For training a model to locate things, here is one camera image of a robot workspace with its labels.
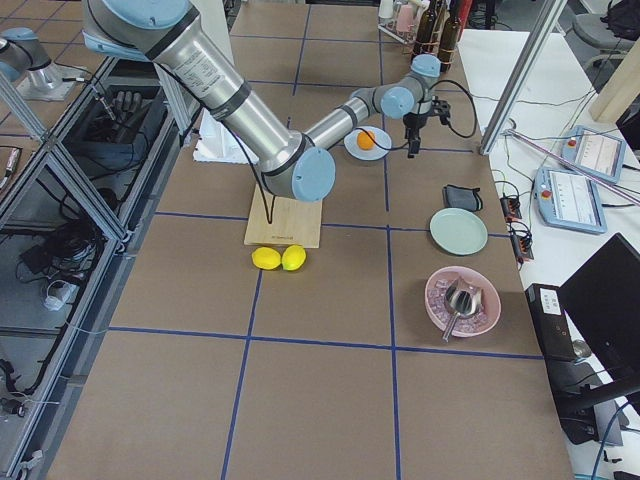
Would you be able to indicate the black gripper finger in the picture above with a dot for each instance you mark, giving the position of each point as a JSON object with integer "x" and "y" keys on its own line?
{"x": 412, "y": 136}

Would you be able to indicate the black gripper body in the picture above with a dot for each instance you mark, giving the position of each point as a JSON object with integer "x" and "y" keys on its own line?
{"x": 414, "y": 122}

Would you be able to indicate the light blue plate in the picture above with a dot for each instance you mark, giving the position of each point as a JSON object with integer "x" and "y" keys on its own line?
{"x": 383, "y": 141}

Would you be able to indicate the orange fruit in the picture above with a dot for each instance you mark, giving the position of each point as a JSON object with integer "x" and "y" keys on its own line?
{"x": 366, "y": 140}

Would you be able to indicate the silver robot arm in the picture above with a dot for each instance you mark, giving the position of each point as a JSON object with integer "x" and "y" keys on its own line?
{"x": 291, "y": 164}

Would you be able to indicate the mint green plate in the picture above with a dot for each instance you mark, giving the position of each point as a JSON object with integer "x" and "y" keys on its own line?
{"x": 458, "y": 231}

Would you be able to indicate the folded grey cloth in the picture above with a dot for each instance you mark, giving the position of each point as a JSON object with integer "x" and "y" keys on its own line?
{"x": 465, "y": 198}

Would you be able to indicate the dark green wine bottle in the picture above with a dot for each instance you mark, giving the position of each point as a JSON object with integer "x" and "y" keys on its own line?
{"x": 449, "y": 36}

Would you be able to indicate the pink plastic cup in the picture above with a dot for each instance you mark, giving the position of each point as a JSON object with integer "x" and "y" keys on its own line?
{"x": 405, "y": 18}

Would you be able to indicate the white plastic cup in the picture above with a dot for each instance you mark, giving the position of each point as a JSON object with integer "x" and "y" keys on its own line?
{"x": 386, "y": 9}

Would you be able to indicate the wooden cutting board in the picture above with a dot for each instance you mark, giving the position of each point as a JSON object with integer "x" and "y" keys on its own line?
{"x": 293, "y": 222}

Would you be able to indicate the pink bowl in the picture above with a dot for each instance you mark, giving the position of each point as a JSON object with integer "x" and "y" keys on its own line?
{"x": 486, "y": 317}

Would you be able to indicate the near teach pendant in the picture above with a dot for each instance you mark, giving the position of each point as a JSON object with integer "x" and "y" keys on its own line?
{"x": 568, "y": 201}

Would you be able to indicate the teach pendant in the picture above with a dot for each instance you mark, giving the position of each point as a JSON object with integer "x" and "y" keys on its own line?
{"x": 600, "y": 153}
{"x": 568, "y": 201}

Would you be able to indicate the upper yellow lemon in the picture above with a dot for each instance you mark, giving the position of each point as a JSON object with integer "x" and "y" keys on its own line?
{"x": 293, "y": 258}

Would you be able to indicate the yellow lemon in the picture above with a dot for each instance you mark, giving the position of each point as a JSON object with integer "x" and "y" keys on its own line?
{"x": 266, "y": 258}
{"x": 293, "y": 258}

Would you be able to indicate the metal scoop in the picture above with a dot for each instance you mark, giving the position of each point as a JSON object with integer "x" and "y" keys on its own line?
{"x": 463, "y": 300}

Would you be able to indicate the far teach pendant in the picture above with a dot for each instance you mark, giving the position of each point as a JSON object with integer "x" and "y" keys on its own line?
{"x": 600, "y": 153}

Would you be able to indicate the lower yellow lemon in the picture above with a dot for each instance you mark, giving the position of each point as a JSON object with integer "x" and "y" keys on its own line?
{"x": 266, "y": 258}

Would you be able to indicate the black desktop computer box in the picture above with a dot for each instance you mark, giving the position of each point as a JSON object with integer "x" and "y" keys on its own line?
{"x": 551, "y": 327}

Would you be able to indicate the black computer monitor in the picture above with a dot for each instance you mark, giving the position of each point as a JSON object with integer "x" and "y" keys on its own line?
{"x": 602, "y": 300}

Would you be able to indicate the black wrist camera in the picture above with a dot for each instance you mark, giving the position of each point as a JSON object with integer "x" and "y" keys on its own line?
{"x": 442, "y": 110}

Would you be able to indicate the copper wire bottle rack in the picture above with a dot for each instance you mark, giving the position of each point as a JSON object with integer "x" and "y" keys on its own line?
{"x": 425, "y": 60}

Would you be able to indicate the aluminium frame post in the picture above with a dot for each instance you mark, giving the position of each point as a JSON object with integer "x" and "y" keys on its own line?
{"x": 530, "y": 52}

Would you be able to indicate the white camera pole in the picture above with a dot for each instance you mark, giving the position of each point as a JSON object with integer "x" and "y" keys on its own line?
{"x": 215, "y": 143}

